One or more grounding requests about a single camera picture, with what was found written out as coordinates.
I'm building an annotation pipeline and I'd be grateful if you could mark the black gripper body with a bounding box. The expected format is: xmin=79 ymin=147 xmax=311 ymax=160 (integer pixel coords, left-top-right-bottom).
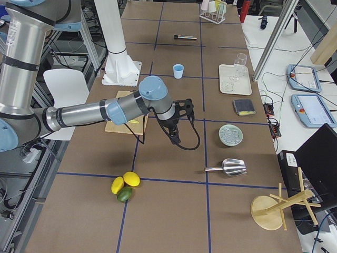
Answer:
xmin=159 ymin=116 xmax=181 ymax=131

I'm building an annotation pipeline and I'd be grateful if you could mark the light blue plastic cup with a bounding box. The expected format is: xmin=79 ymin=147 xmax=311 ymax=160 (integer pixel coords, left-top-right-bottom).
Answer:
xmin=173 ymin=64 xmax=184 ymax=79

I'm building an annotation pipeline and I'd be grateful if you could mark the yellow lemon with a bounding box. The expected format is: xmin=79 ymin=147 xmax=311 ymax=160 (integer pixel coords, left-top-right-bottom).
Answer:
xmin=111 ymin=177 xmax=124 ymax=194
xmin=123 ymin=171 xmax=141 ymax=187

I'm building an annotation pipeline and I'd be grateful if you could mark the pink cup in rack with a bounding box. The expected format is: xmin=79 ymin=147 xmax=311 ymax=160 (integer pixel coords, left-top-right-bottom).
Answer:
xmin=201 ymin=0 xmax=209 ymax=12

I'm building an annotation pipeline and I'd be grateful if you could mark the white cup in rack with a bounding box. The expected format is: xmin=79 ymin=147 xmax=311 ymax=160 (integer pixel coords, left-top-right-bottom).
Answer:
xmin=207 ymin=1 xmax=217 ymax=13

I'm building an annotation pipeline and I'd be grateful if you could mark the green cup in rack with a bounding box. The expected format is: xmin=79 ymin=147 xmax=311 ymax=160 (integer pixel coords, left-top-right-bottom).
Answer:
xmin=219 ymin=1 xmax=227 ymax=16

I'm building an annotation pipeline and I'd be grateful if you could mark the yellow cup in rack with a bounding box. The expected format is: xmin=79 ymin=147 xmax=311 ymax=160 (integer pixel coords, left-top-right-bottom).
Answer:
xmin=215 ymin=0 xmax=223 ymax=12

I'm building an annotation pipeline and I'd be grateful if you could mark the wooden cutting board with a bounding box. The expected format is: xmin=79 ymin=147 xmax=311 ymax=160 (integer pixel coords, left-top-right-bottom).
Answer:
xmin=104 ymin=90 xmax=150 ymax=136

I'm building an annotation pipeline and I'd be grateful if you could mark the yellow plastic knife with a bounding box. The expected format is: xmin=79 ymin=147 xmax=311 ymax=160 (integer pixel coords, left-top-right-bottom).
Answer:
xmin=128 ymin=120 xmax=139 ymax=124

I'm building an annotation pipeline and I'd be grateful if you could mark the green bowl with ice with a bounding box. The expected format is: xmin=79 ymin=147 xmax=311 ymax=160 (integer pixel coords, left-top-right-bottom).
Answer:
xmin=219 ymin=124 xmax=243 ymax=147

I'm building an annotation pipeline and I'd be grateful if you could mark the metal ice scoop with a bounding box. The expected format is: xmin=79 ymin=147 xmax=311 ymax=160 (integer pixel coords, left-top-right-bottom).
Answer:
xmin=204 ymin=158 xmax=247 ymax=177

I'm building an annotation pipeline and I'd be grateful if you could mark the green lime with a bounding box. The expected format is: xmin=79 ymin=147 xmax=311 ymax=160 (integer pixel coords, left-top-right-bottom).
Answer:
xmin=117 ymin=187 xmax=133 ymax=202

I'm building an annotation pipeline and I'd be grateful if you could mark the grey folded cloth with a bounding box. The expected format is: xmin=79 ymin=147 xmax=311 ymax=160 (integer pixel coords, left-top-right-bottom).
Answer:
xmin=233 ymin=99 xmax=256 ymax=116

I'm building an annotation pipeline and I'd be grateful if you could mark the cream bear tray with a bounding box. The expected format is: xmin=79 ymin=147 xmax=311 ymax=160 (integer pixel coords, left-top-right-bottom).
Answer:
xmin=219 ymin=64 xmax=252 ymax=96

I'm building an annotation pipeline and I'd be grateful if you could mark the clear wine glass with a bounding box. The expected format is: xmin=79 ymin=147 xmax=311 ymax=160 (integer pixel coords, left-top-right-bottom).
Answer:
xmin=233 ymin=53 xmax=247 ymax=81

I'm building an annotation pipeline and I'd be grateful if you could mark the white chair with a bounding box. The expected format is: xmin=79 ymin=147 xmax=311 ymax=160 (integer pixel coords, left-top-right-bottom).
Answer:
xmin=43 ymin=69 xmax=89 ymax=141

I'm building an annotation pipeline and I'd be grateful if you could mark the wooden mug tree stand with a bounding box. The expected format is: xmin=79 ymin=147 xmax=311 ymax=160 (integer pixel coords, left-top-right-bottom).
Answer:
xmin=250 ymin=167 xmax=321 ymax=230

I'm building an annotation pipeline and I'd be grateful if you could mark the white power strip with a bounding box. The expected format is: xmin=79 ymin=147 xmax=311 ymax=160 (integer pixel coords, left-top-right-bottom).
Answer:
xmin=22 ymin=148 xmax=40 ymax=163

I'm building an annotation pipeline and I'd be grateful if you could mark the dark blue folded umbrella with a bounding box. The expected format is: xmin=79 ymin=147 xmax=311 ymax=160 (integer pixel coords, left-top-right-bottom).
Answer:
xmin=260 ymin=16 xmax=267 ymax=30

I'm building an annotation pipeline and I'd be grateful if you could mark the upper blue teach pendant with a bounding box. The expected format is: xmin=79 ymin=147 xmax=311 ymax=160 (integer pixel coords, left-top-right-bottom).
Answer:
xmin=286 ymin=64 xmax=322 ymax=92

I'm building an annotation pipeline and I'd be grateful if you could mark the blue teach pendant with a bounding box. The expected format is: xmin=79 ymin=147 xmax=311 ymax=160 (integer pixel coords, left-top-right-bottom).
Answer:
xmin=286 ymin=64 xmax=322 ymax=92
xmin=291 ymin=94 xmax=336 ymax=129

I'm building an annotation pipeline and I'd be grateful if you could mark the lower blue teach pendant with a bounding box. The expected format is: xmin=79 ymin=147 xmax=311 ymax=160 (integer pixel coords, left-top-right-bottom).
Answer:
xmin=291 ymin=94 xmax=336 ymax=129

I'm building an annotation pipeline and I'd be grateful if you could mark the black computer monitor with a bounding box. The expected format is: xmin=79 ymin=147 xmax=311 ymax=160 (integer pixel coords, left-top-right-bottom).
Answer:
xmin=294 ymin=124 xmax=336 ymax=212

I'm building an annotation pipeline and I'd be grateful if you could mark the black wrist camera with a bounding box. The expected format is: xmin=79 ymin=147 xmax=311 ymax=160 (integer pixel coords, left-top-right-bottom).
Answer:
xmin=173 ymin=99 xmax=195 ymax=122

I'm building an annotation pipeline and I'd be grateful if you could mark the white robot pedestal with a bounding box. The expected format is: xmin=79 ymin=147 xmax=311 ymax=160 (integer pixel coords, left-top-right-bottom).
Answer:
xmin=95 ymin=1 xmax=142 ymax=87

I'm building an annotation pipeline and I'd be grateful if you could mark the white wire cup rack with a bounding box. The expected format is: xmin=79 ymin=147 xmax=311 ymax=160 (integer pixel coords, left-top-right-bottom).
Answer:
xmin=200 ymin=9 xmax=226 ymax=24

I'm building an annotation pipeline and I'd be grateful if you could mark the aluminium frame post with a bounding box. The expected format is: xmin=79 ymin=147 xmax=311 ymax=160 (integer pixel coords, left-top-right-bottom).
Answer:
xmin=252 ymin=0 xmax=299 ymax=82

